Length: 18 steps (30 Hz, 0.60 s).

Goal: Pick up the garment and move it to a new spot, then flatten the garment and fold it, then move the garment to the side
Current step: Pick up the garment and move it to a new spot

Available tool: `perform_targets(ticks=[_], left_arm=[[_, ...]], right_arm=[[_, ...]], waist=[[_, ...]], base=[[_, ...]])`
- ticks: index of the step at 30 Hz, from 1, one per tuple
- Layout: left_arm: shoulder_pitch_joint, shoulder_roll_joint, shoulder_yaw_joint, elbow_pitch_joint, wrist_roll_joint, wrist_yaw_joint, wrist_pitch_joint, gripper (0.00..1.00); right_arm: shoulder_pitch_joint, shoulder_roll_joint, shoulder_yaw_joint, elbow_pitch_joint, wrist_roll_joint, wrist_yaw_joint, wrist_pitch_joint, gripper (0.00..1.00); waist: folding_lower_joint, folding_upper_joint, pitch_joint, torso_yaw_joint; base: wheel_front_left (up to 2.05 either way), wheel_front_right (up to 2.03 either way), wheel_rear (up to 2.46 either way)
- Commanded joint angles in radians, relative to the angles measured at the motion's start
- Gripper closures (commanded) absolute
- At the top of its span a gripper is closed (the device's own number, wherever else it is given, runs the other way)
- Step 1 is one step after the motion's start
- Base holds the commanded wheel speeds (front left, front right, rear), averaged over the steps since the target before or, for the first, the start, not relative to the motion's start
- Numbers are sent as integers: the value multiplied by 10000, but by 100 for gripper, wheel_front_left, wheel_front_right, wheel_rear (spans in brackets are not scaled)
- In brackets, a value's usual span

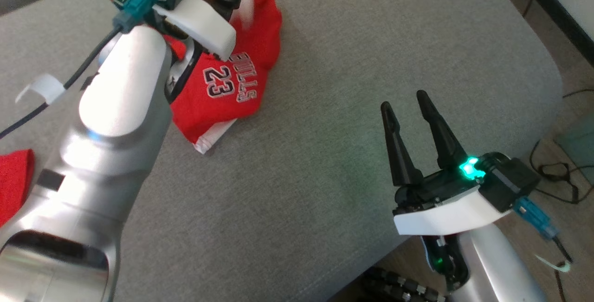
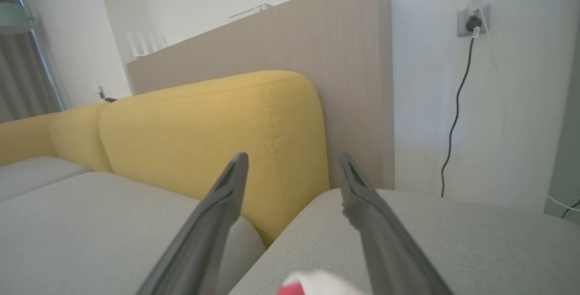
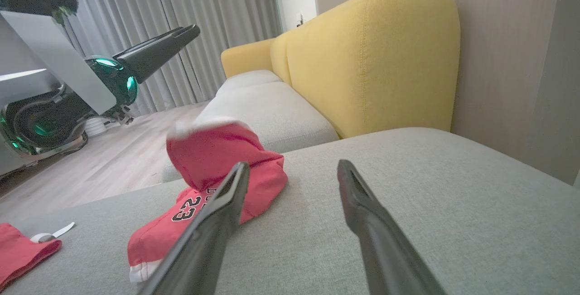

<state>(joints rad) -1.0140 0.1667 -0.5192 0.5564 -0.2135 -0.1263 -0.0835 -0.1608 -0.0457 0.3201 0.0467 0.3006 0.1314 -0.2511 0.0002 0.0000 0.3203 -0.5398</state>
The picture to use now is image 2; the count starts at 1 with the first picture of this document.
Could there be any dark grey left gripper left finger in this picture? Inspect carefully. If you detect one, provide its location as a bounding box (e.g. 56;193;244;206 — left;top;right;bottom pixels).
136;152;249;295

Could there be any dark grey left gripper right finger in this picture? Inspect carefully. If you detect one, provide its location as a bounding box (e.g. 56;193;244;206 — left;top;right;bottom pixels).
340;152;454;295

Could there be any white router with antennas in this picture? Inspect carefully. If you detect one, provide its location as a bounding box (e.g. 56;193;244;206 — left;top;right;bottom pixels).
127;32;168;58

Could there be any small dark wall bracket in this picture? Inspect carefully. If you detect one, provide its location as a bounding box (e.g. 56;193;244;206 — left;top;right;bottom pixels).
96;86;117;103

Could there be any grey wall socket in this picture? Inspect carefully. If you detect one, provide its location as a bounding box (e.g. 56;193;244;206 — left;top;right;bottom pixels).
457;4;491;37

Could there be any grey curtain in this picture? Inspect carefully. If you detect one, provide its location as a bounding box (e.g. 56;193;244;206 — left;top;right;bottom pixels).
0;30;64;123

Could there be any thin black power cable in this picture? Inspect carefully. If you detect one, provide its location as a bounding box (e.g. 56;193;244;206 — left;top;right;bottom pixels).
441;32;476;197

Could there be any grey sofa seat cushion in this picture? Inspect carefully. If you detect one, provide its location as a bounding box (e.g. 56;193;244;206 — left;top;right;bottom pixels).
0;156;93;203
0;171;266;295

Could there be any red jersey with white trim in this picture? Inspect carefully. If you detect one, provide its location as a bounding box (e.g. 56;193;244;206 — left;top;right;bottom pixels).
276;270;365;295

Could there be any wide yellow sofa back cushion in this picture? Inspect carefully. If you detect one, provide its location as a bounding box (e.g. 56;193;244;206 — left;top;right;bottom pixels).
99;70;330;247

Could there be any large grey sofa cushion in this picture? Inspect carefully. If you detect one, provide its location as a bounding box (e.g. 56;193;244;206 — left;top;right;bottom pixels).
229;189;580;295

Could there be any narrow yellow sofa back cushion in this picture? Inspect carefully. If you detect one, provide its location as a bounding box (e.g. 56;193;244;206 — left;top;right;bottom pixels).
48;103;114;173

